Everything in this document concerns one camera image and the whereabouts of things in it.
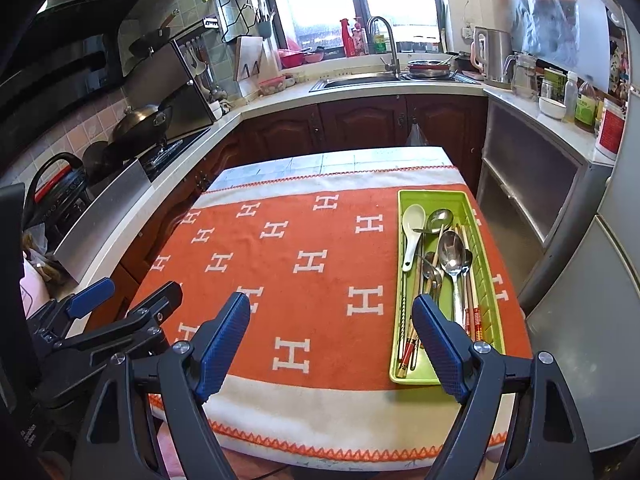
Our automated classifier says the cream chopstick red band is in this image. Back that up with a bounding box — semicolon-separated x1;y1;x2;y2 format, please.
457;226;484;341

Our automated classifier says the wide steel soup spoon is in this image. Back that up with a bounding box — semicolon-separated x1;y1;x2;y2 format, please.
425;252;442;304

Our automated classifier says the large steel spoon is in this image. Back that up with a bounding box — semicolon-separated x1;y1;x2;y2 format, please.
437;230;465;328

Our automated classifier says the steel chopstick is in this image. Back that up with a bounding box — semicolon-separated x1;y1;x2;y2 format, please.
396;271;408;370

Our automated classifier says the white ceramic spoon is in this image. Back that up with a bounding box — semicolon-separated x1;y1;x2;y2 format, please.
401;204;426;273

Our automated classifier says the small steel spoon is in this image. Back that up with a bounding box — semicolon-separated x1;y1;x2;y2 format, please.
461;248;473;276

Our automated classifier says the steel fork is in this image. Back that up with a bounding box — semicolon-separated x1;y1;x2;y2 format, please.
416;242;431;296

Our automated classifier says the medium steel spoon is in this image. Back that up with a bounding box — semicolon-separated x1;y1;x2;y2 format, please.
416;208;454;283

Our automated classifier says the steel kitchen faucet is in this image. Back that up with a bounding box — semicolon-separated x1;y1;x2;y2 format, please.
368;15;401;79

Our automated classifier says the white refrigerator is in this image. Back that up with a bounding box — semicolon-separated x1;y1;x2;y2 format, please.
527;23;640;452

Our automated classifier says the orange H-pattern cloth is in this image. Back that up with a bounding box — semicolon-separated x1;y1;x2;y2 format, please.
128;164;534;463

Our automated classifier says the black wok pan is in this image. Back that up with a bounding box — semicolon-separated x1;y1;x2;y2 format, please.
82;104;172;164

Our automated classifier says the green plastic utensil tray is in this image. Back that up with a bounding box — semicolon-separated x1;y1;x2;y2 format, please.
388;190;506;386

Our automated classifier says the red white canister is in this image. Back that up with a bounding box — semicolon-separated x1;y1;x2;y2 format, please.
596;99;626;160

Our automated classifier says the white bowl on counter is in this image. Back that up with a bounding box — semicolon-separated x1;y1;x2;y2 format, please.
538;96;566;120

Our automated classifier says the red bottle on sill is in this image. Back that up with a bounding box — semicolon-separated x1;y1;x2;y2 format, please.
340;18;356;58

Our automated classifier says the steel electric kettle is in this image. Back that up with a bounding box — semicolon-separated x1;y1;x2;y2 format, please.
471;26;513;88

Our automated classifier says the black kettle red handle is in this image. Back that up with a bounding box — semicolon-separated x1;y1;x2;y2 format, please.
22;152;92;247

